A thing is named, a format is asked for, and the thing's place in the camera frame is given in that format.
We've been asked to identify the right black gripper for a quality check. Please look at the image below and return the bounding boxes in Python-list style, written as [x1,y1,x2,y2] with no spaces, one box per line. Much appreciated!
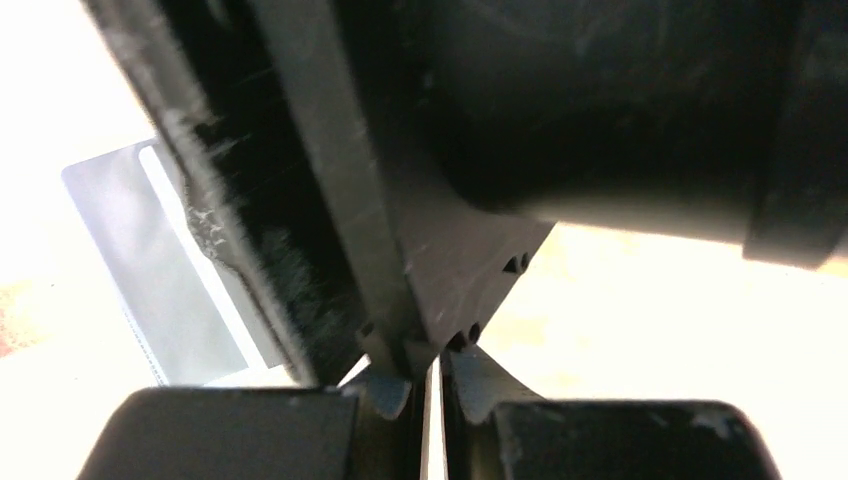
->
[86,1,551,385]

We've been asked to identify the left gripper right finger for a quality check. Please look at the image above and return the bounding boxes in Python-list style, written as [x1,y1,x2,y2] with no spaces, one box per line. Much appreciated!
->
[439,345,544,480]

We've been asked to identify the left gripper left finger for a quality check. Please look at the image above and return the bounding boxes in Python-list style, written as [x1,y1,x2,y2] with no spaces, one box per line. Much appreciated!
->
[340,366,431,479]

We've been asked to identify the grey white credit card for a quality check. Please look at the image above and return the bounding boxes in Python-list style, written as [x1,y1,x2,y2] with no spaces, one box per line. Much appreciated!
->
[138,146,282,369]

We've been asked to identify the beige card holder wallet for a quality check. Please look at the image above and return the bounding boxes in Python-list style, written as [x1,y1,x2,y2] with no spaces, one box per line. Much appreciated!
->
[60,137,306,390]

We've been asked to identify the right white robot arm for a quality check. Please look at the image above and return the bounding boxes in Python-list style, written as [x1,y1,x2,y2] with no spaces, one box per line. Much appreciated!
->
[85,0,847,385]

